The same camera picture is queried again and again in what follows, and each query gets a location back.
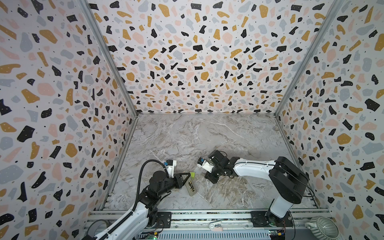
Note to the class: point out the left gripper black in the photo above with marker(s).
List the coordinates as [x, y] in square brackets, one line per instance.
[179, 182]

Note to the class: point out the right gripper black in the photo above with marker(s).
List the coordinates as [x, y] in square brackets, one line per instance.
[216, 167]

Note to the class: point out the white remote control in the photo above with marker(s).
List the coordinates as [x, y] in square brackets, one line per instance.
[191, 189]

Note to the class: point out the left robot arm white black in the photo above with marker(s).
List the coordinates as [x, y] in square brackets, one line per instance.
[144, 211]

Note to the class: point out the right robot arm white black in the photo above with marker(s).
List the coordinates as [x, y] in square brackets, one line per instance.
[288, 179]

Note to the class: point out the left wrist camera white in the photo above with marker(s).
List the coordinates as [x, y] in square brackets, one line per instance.
[170, 167]

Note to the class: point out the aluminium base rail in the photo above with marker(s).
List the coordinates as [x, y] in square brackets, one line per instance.
[229, 225]

